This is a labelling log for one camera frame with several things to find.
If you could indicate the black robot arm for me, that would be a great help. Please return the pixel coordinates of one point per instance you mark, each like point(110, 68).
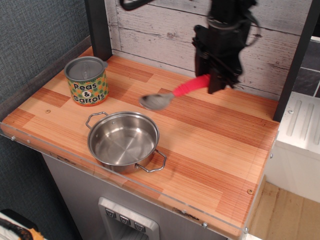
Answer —
point(227, 13)

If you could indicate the silver water dispenser panel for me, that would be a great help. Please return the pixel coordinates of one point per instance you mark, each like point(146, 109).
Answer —
point(122, 223)

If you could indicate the left dark post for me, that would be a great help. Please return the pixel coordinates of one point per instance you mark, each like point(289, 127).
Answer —
point(98, 28)

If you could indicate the orange and black object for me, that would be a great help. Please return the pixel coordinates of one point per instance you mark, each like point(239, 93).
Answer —
point(11, 231)

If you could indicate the peas and carrots can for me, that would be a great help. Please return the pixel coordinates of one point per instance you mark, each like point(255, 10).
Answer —
point(87, 80)

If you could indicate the red handled metal spoon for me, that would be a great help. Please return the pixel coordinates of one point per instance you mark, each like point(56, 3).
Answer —
point(160, 101)

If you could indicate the grey toy fridge cabinet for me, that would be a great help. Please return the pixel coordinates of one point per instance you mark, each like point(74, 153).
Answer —
point(81, 192)

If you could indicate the stainless steel pot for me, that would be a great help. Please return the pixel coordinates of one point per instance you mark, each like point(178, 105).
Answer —
point(125, 142)

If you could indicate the white toy sink unit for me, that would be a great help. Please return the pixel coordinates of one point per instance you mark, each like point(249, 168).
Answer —
point(294, 163)

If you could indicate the dark post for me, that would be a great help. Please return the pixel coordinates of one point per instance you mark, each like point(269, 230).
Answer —
point(98, 28)
point(297, 60)

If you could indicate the clear acrylic edge guard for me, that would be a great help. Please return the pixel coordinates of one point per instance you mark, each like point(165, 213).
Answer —
point(208, 176)

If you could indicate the right dark post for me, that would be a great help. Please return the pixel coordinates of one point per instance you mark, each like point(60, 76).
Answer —
point(297, 60)

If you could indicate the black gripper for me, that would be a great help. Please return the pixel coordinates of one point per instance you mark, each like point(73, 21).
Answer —
point(218, 54)

